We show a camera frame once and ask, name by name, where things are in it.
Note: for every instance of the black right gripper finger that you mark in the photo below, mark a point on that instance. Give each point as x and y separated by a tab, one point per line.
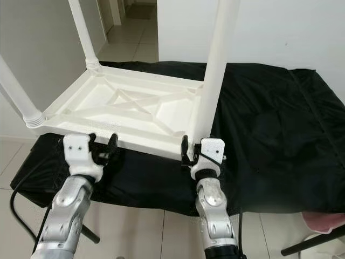
185	147

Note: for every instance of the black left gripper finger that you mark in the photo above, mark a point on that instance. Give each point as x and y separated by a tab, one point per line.
92	139
113	145

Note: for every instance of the white plastic table top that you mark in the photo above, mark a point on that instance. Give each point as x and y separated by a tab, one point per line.
91	102

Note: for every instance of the white plastic table leg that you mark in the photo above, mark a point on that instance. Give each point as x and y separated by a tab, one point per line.
83	32
21	94
218	65

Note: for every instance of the pink round object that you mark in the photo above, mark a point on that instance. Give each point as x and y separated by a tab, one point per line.
326	221

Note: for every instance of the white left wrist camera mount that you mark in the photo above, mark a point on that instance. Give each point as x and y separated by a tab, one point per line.
78	151

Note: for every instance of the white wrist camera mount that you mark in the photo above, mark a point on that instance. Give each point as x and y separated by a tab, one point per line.
210	151
78	151

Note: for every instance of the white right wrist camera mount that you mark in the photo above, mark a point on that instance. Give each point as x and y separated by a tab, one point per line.
210	151

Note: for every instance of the white door frame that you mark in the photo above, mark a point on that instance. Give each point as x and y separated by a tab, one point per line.
114	12

